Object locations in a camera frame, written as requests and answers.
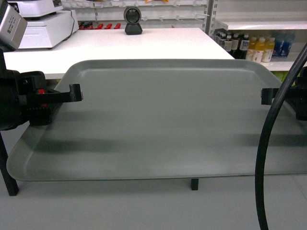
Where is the black round barcode scanner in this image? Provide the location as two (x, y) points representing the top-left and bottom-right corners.
(124, 6), (142, 35)

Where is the orange juice bottle left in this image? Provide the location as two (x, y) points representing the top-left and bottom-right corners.
(245, 37), (257, 61)

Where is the white slotted shelf upright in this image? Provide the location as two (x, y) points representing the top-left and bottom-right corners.
(204, 0), (219, 37)

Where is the dark drink bottle blue label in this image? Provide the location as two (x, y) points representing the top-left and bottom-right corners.
(238, 34), (249, 59)

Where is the yellow juice bottle right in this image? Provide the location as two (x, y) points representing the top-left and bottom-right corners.
(261, 37), (275, 63)

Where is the orange juice bottle front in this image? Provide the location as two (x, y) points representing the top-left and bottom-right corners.
(252, 37), (265, 63)

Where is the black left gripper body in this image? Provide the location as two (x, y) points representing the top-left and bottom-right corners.
(17, 71), (59, 127)

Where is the dark drink bottle front left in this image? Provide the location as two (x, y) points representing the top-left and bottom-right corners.
(217, 33), (226, 48)

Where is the white checkout counter table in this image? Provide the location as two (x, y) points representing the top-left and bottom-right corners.
(6, 28), (231, 181)

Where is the blue drink bottle right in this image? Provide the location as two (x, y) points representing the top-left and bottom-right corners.
(280, 32), (295, 58)

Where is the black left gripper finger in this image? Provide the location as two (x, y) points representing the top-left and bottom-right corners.
(39, 84), (83, 104)

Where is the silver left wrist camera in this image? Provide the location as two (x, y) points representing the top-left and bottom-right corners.
(0, 0), (27, 52)

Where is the white cash register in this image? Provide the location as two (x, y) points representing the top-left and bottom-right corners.
(8, 0), (79, 49)

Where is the orange juice bottle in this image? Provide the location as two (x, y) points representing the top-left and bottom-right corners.
(252, 37), (265, 63)
(245, 37), (257, 61)

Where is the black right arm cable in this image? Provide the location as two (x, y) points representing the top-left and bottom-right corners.
(254, 43), (307, 230)

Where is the blue drink bottle left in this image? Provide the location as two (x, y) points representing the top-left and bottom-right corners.
(272, 33), (285, 58)

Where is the grey silver tray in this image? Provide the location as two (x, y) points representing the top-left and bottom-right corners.
(6, 58), (307, 182)

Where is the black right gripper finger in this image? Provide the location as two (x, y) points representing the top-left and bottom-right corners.
(260, 88), (279, 105)

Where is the dark drink bottle middle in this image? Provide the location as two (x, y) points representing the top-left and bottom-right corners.
(224, 35), (232, 53)

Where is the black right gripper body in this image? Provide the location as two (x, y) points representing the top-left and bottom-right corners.
(286, 71), (307, 120)

